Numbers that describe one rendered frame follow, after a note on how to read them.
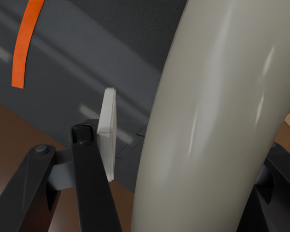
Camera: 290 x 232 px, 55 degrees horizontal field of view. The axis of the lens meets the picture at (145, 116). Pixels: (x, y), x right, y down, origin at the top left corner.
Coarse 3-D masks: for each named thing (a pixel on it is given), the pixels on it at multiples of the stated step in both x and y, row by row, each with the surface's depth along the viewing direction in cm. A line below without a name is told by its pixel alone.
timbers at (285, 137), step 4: (284, 124) 104; (280, 128) 105; (284, 128) 105; (288, 128) 105; (280, 132) 105; (284, 132) 105; (288, 132) 105; (276, 136) 106; (280, 136) 106; (284, 136) 106; (288, 136) 106; (276, 140) 107; (280, 140) 107; (284, 140) 107; (288, 140) 107; (280, 144) 108; (284, 144) 108; (288, 144) 108; (284, 148) 108; (288, 148) 108
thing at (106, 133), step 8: (112, 88) 20; (104, 96) 18; (112, 96) 18; (104, 104) 17; (112, 104) 17; (104, 112) 16; (112, 112) 16; (104, 120) 15; (112, 120) 15; (104, 128) 14; (112, 128) 14; (104, 136) 14; (112, 136) 14; (104, 144) 14; (112, 144) 14; (104, 152) 14; (112, 152) 14; (104, 160) 14; (112, 160) 14; (104, 168) 14; (112, 168) 15; (112, 176) 15
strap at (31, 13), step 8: (32, 0) 96; (40, 0) 96; (32, 8) 97; (40, 8) 97; (24, 16) 98; (32, 16) 98; (24, 24) 99; (32, 24) 99; (24, 32) 100; (32, 32) 100; (24, 40) 101; (16, 48) 103; (24, 48) 103; (16, 56) 104; (24, 56) 104; (16, 64) 105; (24, 64) 105; (16, 72) 106; (24, 72) 107; (16, 80) 108
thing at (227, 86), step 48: (192, 0) 6; (240, 0) 5; (288, 0) 5; (192, 48) 5; (240, 48) 5; (288, 48) 5; (192, 96) 6; (240, 96) 5; (288, 96) 5; (144, 144) 7; (192, 144) 6; (240, 144) 6; (144, 192) 7; (192, 192) 6; (240, 192) 6
